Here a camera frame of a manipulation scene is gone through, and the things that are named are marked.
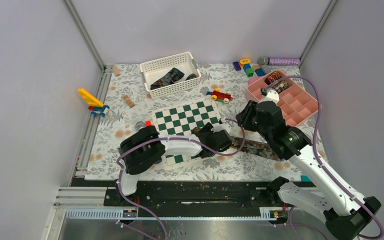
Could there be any brown floral tie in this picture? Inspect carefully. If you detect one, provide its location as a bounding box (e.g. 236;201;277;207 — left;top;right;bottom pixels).
192;127;280;161

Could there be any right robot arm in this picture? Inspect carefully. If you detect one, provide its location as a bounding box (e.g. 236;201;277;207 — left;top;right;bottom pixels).
235;100;384;240

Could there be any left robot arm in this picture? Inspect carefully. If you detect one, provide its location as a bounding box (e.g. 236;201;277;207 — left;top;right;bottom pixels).
115;122;234;206

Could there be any red toy car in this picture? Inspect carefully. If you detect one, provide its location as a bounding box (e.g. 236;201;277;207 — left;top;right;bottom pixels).
205;88;233;104

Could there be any pink cylinder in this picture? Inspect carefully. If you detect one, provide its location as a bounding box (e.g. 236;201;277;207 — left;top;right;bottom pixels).
247;76;260;85

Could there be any green white chessboard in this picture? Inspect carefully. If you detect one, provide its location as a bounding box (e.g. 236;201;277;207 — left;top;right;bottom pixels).
150;98;226;171

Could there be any green block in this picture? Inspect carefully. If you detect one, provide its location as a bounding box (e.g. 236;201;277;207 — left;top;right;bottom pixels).
244;68;254;78

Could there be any blue block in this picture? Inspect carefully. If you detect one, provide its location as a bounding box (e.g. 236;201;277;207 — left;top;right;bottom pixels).
254;68;266;77

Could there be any brown rolled tie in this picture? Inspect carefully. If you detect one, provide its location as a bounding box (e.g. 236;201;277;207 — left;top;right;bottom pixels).
271;80;292;94

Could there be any pink compartment tray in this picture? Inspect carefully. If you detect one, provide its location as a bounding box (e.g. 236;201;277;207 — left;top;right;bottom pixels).
245;69;318;127

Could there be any red rolled tie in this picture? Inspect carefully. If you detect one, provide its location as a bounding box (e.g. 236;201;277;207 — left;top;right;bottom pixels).
264;71;282;85

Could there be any purple block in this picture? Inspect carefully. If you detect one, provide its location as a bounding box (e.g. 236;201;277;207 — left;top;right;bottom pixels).
232;61;242;71

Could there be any purple glitter microphone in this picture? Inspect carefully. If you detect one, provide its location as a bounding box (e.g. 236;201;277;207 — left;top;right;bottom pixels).
257;56;301;66

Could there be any small red block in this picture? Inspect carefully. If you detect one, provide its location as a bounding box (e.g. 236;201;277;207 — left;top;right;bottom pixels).
145;120;152;127

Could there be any white plastic basket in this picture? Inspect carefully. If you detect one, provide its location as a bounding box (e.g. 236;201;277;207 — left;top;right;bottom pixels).
139;51;202;99

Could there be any teal block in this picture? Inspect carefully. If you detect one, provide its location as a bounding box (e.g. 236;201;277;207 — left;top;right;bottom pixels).
300;175;312;183

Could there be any dark blue patterned tie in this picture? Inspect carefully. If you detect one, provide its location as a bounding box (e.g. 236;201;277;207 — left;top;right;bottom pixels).
150;67;185;90

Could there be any black microphone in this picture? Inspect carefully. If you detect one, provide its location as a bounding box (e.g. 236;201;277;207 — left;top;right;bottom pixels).
134;121;146;131

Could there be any floral table mat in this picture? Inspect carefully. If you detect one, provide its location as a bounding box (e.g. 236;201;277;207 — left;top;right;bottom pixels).
84;63;302;181

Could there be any wooden block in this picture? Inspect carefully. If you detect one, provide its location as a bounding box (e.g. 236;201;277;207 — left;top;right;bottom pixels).
123;95;135;108
112;65;121;77

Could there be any yellow blue toy crane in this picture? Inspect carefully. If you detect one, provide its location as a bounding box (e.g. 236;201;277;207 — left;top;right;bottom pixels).
77;88;110;117

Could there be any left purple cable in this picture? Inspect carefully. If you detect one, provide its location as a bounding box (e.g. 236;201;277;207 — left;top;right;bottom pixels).
116;117;247;240

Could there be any purple cable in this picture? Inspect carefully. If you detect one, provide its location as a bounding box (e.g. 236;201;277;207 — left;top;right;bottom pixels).
116;117;247;240
265;75;384;240

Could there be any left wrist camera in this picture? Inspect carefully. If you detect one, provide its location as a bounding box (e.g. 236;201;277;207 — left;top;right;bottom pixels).
211;122;232;134

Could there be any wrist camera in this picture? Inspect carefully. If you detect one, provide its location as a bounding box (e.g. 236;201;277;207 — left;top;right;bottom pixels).
259;88;280;104
211;122;232;134

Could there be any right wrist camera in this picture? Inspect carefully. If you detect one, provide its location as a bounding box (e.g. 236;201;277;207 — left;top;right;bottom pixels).
259;88;280;104

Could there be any yellow ring block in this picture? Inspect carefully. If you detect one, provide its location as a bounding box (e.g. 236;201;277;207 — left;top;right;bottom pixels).
239;58;251;66

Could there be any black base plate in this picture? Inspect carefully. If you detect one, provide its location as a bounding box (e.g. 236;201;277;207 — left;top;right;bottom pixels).
71;178;315;218

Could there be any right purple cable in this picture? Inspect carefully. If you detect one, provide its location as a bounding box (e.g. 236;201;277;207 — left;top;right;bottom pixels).
265;75;384;240

